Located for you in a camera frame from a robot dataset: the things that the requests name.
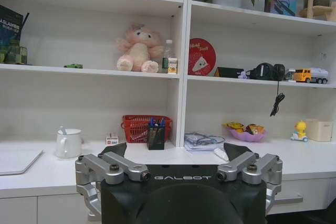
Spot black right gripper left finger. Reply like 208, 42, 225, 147
75, 142, 151, 221

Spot dark book with white lettering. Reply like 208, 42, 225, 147
0, 4, 30, 65

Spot clear plastic water bottle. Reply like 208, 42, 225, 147
161, 39, 174, 74

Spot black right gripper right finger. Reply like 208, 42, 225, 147
217, 142, 284, 216

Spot colourful picture card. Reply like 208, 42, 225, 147
264, 0, 298, 16

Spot green camouflage block toy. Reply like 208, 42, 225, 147
0, 39, 28, 65

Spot black hanging cable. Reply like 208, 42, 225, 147
269, 80, 286, 118

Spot cream square container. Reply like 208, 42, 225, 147
304, 118, 334, 142

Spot black pen holder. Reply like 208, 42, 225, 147
146, 118, 166, 151

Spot wooden stand with plant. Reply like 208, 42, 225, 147
299, 0, 334, 22

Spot purple shell shaped snack dish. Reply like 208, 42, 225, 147
222, 121, 268, 143

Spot small red white box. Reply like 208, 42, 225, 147
106, 132, 120, 146

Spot folded blue white cloth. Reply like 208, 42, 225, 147
183, 132, 226, 152

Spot white flat tablet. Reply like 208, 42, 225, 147
0, 148, 44, 176

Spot black triangular box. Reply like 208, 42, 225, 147
214, 67, 245, 78

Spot white ceramic mug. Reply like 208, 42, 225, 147
55, 126, 85, 159

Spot round red sign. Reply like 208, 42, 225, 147
187, 38, 217, 77

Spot white shelf unit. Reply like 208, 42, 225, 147
0, 0, 336, 148

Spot yellow duck figurine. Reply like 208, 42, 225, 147
290, 120, 309, 143

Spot pink plush toy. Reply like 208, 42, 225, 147
114, 23, 164, 73

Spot red plastic basket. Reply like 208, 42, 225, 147
121, 114, 173, 144

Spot yellow toy truck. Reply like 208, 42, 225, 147
285, 67, 330, 85

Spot small yellow drink carton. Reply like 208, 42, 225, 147
167, 58, 179, 74

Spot black headphones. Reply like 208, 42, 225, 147
246, 62, 286, 81

